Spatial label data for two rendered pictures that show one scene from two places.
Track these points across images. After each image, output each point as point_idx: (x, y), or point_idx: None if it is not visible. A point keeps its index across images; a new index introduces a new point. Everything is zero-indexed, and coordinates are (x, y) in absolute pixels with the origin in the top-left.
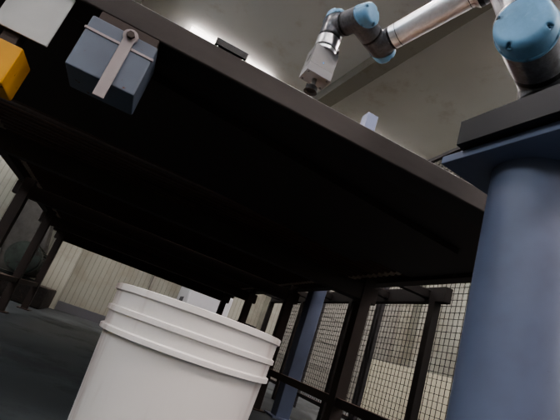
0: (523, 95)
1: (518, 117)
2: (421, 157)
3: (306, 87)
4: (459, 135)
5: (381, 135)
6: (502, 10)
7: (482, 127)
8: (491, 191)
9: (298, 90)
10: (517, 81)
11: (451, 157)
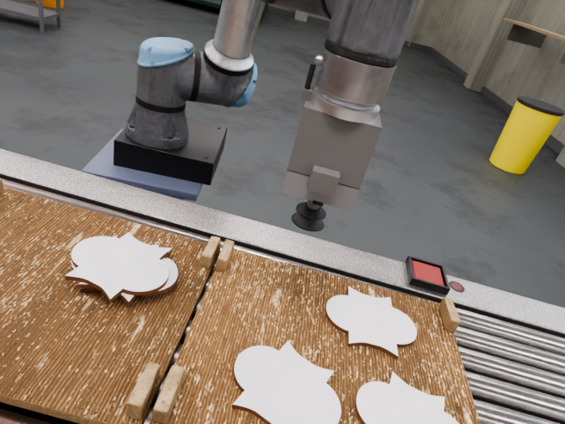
0: (183, 104)
1: (219, 156)
2: (176, 198)
3: (322, 218)
4: (211, 176)
5: (233, 214)
6: (252, 66)
7: (215, 166)
8: (177, 198)
9: (340, 245)
10: (198, 100)
11: (198, 193)
